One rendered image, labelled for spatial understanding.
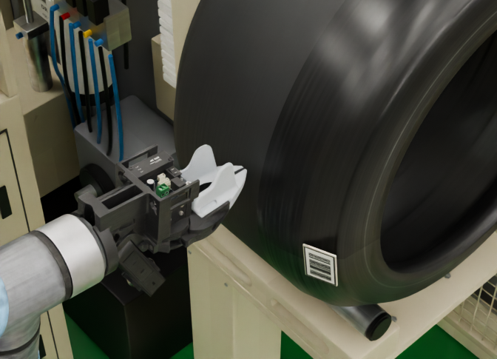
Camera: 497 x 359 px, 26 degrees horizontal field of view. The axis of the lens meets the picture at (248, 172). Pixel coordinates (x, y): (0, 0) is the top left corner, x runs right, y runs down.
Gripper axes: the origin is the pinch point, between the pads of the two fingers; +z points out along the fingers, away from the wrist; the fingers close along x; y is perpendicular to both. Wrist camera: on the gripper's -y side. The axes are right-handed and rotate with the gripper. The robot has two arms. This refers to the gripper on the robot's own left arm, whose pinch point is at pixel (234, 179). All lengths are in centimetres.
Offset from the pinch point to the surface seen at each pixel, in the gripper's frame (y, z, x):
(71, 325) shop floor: -120, 30, 77
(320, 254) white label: -5.3, 3.7, -10.8
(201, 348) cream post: -90, 33, 36
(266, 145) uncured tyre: 5.0, 2.4, -1.8
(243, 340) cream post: -79, 34, 26
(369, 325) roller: -29.3, 18.6, -9.8
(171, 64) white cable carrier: -20, 26, 41
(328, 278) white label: -9.5, 5.0, -11.6
